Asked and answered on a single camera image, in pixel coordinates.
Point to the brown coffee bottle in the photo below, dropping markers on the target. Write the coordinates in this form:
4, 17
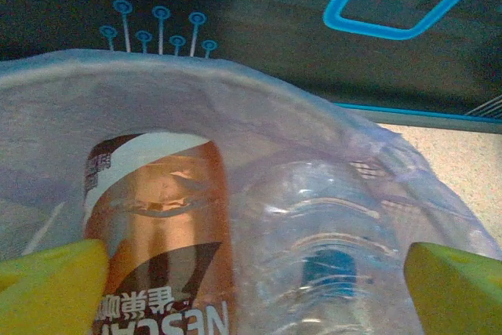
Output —
164, 225

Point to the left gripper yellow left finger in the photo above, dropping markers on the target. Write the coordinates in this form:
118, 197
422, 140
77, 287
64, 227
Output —
47, 296

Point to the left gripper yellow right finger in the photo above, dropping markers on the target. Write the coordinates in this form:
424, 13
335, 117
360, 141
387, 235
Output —
459, 296

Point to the translucent plastic bin liner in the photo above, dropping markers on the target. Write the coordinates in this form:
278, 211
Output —
196, 95

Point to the mesh waste bin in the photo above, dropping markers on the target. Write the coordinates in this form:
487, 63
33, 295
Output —
392, 206

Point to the large clear bottle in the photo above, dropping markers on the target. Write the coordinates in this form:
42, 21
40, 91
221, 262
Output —
325, 213

